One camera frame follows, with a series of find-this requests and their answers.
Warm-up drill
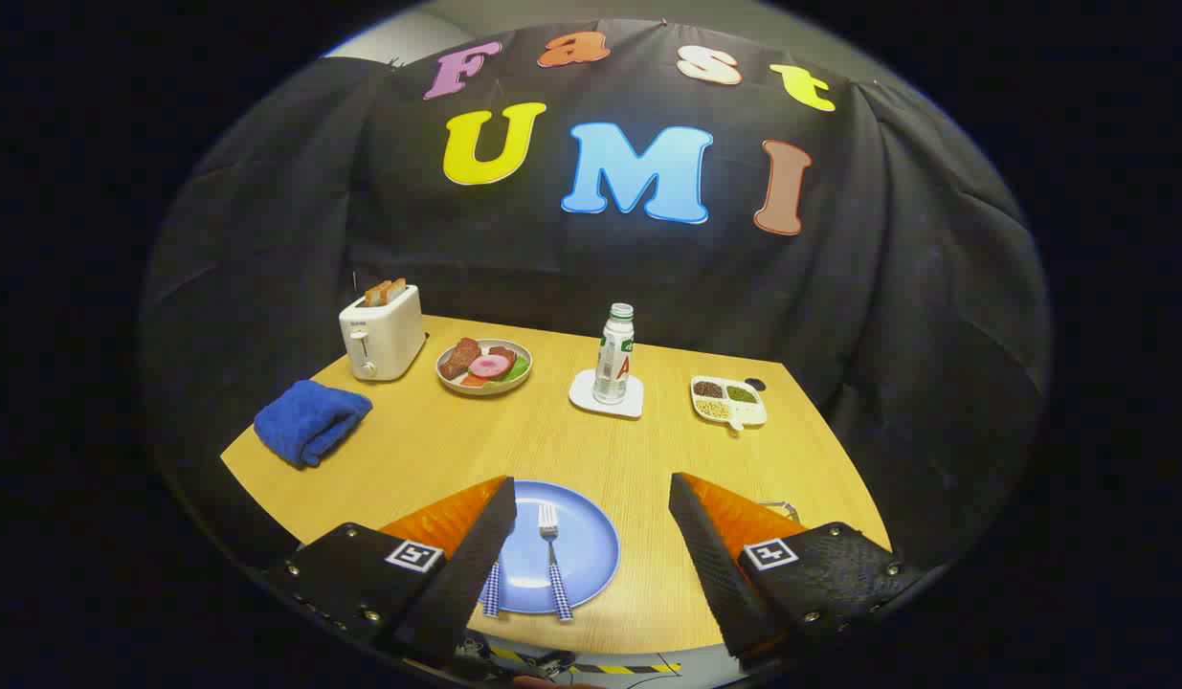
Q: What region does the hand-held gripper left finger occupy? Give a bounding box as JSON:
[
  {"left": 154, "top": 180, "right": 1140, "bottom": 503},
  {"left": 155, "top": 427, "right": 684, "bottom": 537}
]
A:
[{"left": 263, "top": 475, "right": 520, "bottom": 671}]

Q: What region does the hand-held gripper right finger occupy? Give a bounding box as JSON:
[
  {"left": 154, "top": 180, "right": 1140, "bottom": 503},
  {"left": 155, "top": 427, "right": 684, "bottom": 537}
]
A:
[{"left": 667, "top": 472, "right": 926, "bottom": 661}]

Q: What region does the fork with checked handle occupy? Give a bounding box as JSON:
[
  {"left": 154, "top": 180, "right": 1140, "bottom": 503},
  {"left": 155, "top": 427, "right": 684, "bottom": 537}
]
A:
[{"left": 539, "top": 503, "right": 574, "bottom": 623}]

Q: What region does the blue round plate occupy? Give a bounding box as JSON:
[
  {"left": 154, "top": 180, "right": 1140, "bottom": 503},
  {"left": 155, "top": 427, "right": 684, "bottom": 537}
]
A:
[{"left": 478, "top": 480, "right": 621, "bottom": 615}]

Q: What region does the white divided bean dish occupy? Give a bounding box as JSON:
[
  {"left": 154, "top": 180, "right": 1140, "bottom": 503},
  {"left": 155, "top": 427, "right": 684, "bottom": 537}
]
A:
[{"left": 690, "top": 375, "right": 769, "bottom": 433}]

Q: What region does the grey food plate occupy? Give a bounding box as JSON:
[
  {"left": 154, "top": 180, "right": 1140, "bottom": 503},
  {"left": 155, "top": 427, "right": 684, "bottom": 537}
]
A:
[{"left": 435, "top": 337, "right": 533, "bottom": 396}]

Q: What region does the white square coaster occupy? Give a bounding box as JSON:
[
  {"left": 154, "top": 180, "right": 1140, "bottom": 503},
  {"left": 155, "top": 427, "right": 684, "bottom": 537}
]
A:
[{"left": 569, "top": 368, "right": 645, "bottom": 420}]

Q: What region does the brown meat slab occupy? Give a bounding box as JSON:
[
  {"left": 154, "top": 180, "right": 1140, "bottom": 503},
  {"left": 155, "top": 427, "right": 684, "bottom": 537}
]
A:
[{"left": 440, "top": 337, "right": 481, "bottom": 381}]

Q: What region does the blue folded towel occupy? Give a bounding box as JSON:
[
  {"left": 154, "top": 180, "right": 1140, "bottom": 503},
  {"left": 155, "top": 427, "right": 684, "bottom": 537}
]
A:
[{"left": 254, "top": 380, "right": 373, "bottom": 470}]

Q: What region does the white green plastic bottle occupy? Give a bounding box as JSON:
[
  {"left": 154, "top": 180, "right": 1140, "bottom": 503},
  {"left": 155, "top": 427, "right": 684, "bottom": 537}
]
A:
[{"left": 592, "top": 302, "right": 636, "bottom": 405}]

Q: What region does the white toaster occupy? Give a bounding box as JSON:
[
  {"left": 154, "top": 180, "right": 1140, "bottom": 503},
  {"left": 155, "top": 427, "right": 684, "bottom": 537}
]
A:
[{"left": 339, "top": 284, "right": 427, "bottom": 383}]

